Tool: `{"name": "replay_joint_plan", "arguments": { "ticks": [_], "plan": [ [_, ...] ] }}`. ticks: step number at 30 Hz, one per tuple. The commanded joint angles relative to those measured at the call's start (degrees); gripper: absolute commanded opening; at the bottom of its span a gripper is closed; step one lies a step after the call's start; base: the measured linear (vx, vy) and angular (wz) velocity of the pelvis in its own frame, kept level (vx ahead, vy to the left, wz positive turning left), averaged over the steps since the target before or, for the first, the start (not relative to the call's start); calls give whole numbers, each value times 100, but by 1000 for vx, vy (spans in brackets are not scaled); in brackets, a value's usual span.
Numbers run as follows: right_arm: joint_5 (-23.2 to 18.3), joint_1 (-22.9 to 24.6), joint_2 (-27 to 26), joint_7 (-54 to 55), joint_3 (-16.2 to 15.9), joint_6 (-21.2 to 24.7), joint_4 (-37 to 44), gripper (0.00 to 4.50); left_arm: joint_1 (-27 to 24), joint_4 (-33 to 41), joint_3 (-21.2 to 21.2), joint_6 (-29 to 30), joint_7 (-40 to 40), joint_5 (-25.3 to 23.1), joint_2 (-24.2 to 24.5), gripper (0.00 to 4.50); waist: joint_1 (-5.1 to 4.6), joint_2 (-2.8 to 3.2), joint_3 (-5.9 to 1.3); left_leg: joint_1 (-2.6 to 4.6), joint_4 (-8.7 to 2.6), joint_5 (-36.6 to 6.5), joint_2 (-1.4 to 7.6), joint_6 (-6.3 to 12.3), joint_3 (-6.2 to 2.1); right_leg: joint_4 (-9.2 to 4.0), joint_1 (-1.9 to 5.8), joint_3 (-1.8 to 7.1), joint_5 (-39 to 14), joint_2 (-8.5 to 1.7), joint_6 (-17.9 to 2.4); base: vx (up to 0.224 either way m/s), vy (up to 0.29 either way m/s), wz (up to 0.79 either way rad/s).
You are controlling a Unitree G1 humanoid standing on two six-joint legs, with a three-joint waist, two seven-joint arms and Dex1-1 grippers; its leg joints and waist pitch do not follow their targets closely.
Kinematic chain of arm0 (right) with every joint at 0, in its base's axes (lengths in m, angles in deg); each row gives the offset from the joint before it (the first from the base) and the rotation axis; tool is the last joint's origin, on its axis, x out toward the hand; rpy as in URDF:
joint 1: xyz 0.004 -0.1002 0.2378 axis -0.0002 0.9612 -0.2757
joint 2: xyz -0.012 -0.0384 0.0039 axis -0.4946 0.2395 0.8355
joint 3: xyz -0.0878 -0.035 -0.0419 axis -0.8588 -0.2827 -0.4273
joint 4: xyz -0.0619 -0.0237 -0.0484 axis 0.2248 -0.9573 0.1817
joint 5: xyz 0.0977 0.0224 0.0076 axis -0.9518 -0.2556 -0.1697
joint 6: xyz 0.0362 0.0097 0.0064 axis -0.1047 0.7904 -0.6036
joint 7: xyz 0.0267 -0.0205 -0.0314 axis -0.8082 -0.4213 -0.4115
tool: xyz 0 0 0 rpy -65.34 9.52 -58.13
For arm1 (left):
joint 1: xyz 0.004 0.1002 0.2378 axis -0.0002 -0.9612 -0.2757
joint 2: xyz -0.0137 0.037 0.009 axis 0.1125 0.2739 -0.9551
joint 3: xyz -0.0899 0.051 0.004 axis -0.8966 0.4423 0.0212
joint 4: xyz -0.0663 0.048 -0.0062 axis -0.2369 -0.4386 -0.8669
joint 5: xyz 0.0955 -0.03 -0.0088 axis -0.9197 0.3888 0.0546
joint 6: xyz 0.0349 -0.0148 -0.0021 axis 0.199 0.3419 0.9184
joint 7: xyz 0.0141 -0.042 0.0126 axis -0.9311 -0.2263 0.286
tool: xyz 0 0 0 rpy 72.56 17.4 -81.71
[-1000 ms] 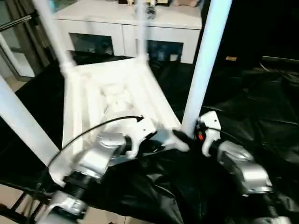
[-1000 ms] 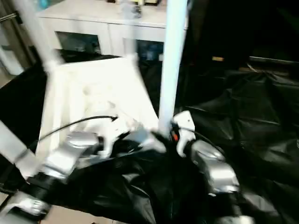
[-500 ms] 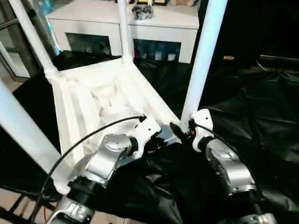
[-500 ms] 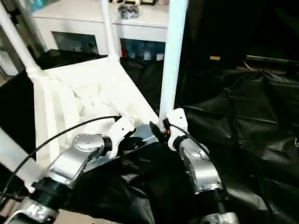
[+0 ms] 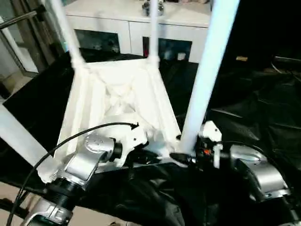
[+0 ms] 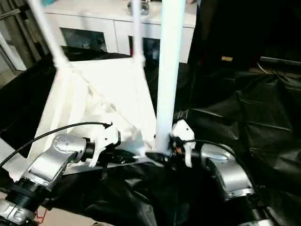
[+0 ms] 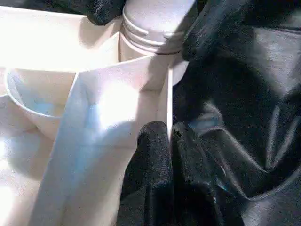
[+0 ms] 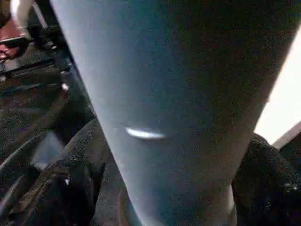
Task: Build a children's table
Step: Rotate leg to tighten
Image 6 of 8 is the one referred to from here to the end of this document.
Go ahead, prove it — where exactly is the grey curtain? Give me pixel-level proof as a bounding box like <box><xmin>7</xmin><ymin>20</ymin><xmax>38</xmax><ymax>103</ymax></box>
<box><xmin>7</xmin><ymin>0</ymin><xmax>52</xmax><ymax>57</ymax></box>

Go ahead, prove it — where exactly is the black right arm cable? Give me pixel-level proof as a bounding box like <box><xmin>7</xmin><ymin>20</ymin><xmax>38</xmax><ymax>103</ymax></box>
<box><xmin>186</xmin><ymin>139</ymin><xmax>257</xmax><ymax>189</ymax></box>

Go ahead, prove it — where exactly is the black tall cabinet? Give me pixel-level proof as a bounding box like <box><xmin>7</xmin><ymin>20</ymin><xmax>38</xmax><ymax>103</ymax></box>
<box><xmin>190</xmin><ymin>0</ymin><xmax>301</xmax><ymax>69</ymax></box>

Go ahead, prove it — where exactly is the black flat device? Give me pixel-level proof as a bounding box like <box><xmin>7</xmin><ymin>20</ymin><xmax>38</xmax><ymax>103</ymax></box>
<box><xmin>259</xmin><ymin>56</ymin><xmax>301</xmax><ymax>69</ymax></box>

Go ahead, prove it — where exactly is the black plastic mat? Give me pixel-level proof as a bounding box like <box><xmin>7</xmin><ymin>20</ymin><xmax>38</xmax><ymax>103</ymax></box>
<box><xmin>0</xmin><ymin>47</ymin><xmax>301</xmax><ymax>226</ymax></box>

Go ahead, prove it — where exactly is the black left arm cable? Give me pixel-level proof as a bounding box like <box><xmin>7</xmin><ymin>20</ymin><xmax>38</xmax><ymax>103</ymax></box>
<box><xmin>0</xmin><ymin>121</ymin><xmax>113</xmax><ymax>168</ymax></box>

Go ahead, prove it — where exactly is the white cabinet with glass doors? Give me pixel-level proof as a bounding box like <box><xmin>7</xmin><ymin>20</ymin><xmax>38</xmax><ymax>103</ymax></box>
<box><xmin>46</xmin><ymin>0</ymin><xmax>198</xmax><ymax>65</ymax></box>

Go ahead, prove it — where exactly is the grey bundle on cabinet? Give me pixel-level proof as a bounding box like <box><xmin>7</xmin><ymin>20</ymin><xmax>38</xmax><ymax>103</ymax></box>
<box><xmin>127</xmin><ymin>1</ymin><xmax>151</xmax><ymax>16</ymax></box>

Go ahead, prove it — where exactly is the white plastic table top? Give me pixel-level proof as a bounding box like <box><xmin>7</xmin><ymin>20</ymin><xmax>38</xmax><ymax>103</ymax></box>
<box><xmin>7</xmin><ymin>56</ymin><xmax>160</xmax><ymax>182</ymax></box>

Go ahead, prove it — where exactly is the grey metal pole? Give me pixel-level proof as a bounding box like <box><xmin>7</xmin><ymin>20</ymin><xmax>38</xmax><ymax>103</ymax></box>
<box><xmin>0</xmin><ymin>8</ymin><xmax>23</xmax><ymax>20</ymax></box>

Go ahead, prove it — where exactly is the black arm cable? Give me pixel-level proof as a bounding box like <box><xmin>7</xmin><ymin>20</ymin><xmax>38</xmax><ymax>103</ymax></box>
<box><xmin>186</xmin><ymin>139</ymin><xmax>257</xmax><ymax>189</ymax></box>
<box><xmin>0</xmin><ymin>121</ymin><xmax>113</xmax><ymax>168</ymax></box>

